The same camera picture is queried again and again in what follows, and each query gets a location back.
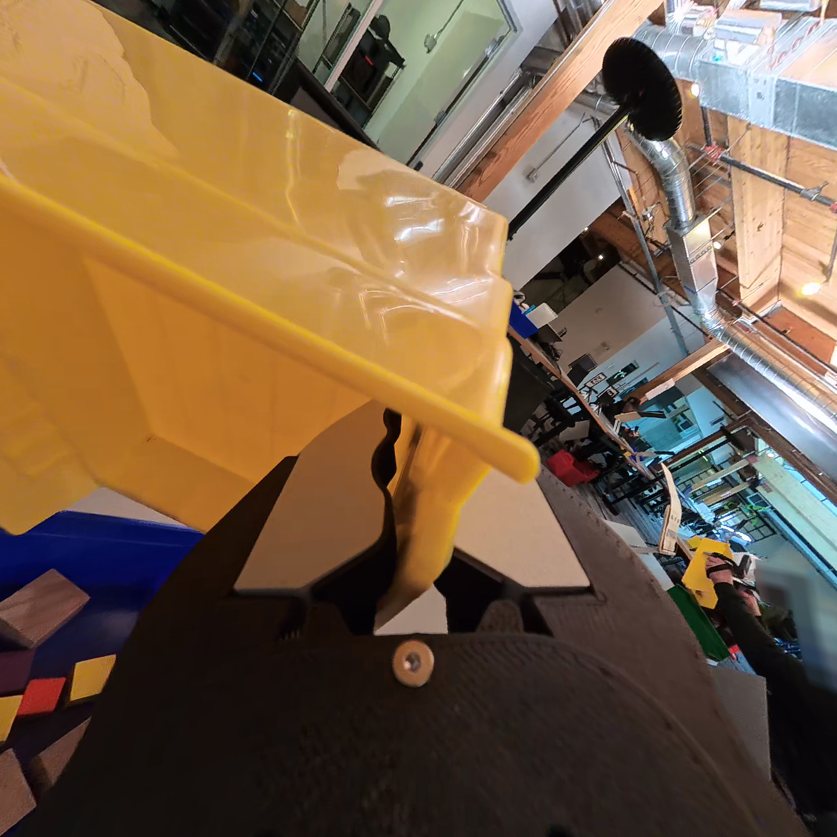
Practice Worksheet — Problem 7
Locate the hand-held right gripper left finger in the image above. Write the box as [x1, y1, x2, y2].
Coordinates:
[233, 400, 400, 629]

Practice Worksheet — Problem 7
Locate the silver ventilation duct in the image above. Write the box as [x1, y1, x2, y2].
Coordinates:
[575, 0, 837, 426]

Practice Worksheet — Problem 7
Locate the small yellow bin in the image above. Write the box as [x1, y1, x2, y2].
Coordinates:
[680, 536, 736, 609]

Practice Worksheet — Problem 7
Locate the black round disc on pole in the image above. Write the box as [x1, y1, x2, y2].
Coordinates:
[507, 37, 684, 239]

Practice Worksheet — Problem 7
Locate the red bag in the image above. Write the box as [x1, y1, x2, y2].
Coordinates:
[546, 450, 599, 488]

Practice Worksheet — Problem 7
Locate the neighbouring wooden board stand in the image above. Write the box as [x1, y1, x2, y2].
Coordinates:
[657, 461, 684, 557]

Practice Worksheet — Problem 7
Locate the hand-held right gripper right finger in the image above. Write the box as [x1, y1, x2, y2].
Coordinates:
[435, 466, 592, 632]

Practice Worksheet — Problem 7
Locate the yellow plastic box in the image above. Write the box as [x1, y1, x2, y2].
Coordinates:
[0, 0, 540, 622]

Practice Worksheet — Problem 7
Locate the blue plastic box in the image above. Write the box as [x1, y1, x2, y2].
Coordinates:
[0, 510, 205, 786]

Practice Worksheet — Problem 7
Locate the long wooden desk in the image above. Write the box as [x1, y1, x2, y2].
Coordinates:
[510, 327, 661, 478]

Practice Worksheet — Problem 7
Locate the pile of coloured wooden cubes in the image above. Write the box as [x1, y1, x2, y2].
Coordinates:
[0, 569, 119, 831]

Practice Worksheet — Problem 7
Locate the green bin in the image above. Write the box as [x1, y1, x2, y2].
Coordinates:
[667, 584, 730, 661]

